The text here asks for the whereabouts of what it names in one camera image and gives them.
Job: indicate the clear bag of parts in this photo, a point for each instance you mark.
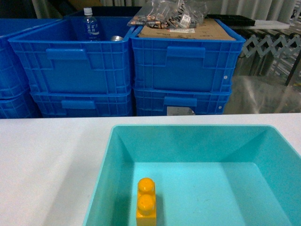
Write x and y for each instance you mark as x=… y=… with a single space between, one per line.
x=170 y=14

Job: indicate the blue crate far left lower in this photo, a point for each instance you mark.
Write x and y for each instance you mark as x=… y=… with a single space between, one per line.
x=21 y=106

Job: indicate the silver can top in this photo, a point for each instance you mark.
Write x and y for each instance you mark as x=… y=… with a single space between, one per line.
x=116 y=38

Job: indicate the teal plastic bin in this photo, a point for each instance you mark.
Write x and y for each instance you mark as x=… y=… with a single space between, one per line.
x=205 y=175

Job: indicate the blue crate upper right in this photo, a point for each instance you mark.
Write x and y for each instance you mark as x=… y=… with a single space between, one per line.
x=184 y=64

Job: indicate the blue crate lower right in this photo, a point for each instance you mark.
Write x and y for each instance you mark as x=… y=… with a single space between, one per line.
x=155 y=102

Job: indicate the black tray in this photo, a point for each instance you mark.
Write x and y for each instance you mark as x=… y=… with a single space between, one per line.
x=232 y=20

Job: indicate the grey accordion conveyor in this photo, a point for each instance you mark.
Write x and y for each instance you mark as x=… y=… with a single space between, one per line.
x=276 y=45

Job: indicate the blue crate far left upper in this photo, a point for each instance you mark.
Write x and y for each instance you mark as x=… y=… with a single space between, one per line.
x=13 y=80

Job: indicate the brown cardboard sheet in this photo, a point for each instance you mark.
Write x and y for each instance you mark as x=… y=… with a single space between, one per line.
x=208 y=30

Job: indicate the yellow two-stud block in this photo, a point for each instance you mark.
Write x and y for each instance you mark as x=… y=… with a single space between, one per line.
x=146 y=205

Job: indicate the water bottle blue label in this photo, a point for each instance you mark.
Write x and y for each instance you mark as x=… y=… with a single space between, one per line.
x=91 y=26

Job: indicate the blue crate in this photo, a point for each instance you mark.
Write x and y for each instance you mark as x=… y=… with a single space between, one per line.
x=21 y=106
x=59 y=105
x=13 y=80
x=155 y=102
x=184 y=64
x=57 y=58

